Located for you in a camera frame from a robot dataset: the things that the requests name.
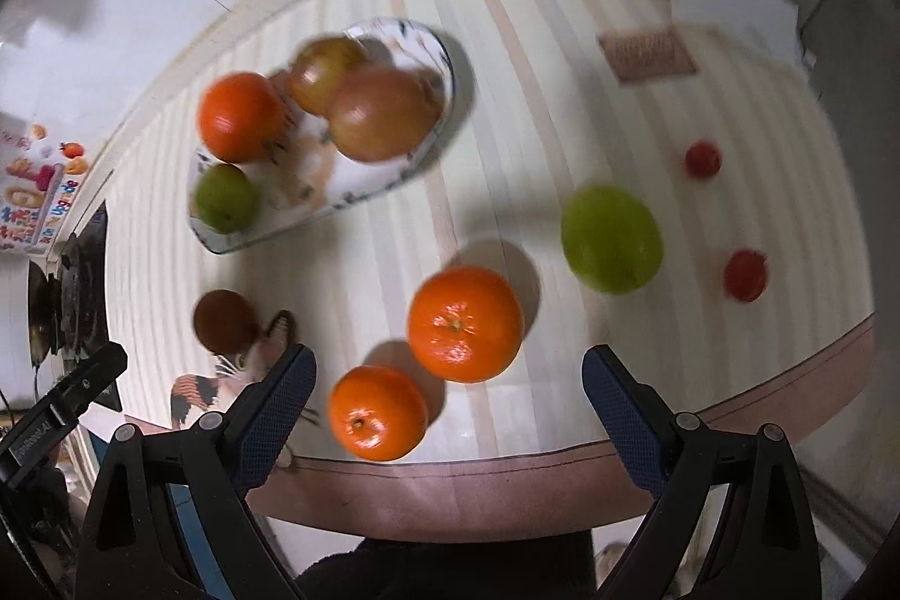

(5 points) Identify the small orange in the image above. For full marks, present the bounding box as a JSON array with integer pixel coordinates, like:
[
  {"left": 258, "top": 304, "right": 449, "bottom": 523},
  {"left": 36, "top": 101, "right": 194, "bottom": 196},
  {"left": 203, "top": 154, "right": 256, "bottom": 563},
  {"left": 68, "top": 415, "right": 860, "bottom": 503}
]
[{"left": 327, "top": 365, "right": 429, "bottom": 462}]

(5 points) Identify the large green citrus fruit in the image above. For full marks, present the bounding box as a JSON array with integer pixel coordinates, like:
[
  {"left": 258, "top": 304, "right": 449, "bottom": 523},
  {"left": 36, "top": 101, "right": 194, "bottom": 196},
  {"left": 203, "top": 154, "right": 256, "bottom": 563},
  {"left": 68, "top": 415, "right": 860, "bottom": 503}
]
[{"left": 560, "top": 184, "right": 664, "bottom": 295}]

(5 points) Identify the small red tomato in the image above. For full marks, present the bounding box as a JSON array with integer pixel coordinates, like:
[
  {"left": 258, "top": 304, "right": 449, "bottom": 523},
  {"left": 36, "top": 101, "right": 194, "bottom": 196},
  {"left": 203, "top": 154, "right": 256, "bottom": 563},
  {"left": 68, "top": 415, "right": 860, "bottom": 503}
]
[
  {"left": 685, "top": 142, "right": 723, "bottom": 180},
  {"left": 724, "top": 249, "right": 769, "bottom": 303}
]

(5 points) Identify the orange with glossy skin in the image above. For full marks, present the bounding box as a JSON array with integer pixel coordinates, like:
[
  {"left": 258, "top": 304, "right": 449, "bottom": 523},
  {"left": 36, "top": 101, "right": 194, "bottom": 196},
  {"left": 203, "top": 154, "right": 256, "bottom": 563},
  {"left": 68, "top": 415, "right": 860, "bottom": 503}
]
[{"left": 197, "top": 71, "right": 286, "bottom": 164}]

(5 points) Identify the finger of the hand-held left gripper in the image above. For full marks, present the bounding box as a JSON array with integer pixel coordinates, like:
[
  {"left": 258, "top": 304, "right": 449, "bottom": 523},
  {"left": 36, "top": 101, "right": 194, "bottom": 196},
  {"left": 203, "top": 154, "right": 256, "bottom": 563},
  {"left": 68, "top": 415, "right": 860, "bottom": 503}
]
[{"left": 0, "top": 343, "right": 129, "bottom": 483}]

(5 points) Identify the black gas stove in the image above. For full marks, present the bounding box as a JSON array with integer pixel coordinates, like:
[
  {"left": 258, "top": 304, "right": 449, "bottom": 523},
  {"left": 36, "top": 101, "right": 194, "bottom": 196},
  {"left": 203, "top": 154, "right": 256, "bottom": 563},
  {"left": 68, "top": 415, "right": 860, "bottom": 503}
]
[{"left": 26, "top": 201, "right": 110, "bottom": 362}]

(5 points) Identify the small green lime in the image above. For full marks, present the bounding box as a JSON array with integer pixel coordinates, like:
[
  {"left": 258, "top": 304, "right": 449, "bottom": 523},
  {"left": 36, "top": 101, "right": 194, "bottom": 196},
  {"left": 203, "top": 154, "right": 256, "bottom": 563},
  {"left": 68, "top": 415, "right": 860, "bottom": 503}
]
[{"left": 194, "top": 163, "right": 263, "bottom": 234}]

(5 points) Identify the large orange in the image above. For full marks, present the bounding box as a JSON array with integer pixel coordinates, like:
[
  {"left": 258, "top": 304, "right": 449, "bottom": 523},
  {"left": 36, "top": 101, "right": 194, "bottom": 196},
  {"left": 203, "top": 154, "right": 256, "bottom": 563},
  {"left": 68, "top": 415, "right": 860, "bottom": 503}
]
[{"left": 407, "top": 266, "right": 525, "bottom": 384}]

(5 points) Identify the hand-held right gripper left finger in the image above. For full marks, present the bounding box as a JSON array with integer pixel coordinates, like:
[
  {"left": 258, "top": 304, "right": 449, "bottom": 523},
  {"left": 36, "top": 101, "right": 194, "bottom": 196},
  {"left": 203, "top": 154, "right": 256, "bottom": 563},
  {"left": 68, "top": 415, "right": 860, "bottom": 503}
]
[{"left": 74, "top": 343, "right": 317, "bottom": 600}]

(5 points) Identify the brown kiwi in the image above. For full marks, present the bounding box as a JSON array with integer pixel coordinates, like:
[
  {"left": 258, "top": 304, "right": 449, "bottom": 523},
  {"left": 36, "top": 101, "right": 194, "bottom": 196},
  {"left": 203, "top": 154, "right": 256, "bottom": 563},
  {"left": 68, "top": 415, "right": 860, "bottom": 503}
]
[{"left": 192, "top": 289, "right": 260, "bottom": 355}]

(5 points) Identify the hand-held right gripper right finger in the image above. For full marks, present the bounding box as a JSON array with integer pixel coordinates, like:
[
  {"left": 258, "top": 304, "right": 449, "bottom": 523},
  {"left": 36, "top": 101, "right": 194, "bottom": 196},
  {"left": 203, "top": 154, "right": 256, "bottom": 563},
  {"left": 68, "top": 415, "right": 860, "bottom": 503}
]
[{"left": 582, "top": 345, "right": 824, "bottom": 600}]

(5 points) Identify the striped tablecloth with rooster print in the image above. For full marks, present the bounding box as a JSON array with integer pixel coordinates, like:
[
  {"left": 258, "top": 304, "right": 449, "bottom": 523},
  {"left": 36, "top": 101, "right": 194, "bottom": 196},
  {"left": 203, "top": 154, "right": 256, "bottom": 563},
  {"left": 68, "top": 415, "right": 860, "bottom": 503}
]
[{"left": 102, "top": 0, "right": 876, "bottom": 538}]

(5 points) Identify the brown card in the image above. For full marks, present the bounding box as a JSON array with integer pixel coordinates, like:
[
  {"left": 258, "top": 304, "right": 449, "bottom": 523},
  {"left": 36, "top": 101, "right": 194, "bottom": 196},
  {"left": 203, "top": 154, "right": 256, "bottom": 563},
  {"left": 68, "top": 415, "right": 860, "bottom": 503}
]
[{"left": 596, "top": 26, "right": 699, "bottom": 83}]

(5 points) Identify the white patterned oval plate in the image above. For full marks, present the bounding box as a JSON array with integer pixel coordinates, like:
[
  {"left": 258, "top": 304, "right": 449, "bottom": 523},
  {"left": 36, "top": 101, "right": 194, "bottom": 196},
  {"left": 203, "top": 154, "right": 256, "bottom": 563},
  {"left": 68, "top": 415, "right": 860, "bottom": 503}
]
[{"left": 188, "top": 16, "right": 457, "bottom": 254}]

